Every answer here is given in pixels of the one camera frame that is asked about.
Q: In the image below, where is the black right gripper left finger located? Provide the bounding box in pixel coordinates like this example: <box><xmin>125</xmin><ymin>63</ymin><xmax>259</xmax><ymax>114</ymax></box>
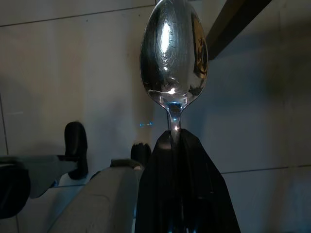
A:
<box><xmin>134</xmin><ymin>130</ymin><xmax>178</xmax><ymax>233</ymax></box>

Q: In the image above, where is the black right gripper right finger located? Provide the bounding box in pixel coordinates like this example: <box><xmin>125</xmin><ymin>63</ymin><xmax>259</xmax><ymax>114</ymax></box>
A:
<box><xmin>173</xmin><ymin>128</ymin><xmax>242</xmax><ymax>233</ymax></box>

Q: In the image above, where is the silver metal spoon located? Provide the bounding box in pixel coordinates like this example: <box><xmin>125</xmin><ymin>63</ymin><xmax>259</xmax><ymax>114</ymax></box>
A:
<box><xmin>139</xmin><ymin>0</ymin><xmax>210</xmax><ymax>137</ymax></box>

